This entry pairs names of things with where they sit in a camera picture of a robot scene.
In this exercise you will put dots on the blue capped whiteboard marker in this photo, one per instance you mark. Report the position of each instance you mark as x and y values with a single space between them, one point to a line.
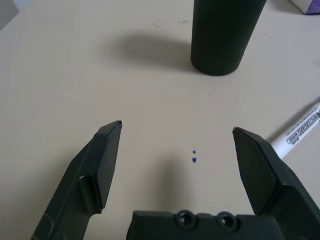
295 130

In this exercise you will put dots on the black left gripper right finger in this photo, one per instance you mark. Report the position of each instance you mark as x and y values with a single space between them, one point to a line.
262 175

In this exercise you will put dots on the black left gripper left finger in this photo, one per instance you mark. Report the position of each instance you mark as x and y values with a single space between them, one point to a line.
92 175

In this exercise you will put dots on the purple tissue box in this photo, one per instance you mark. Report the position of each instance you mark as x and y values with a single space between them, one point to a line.
308 8

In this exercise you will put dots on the black plastic cup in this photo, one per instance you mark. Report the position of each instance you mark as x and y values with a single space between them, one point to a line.
220 37

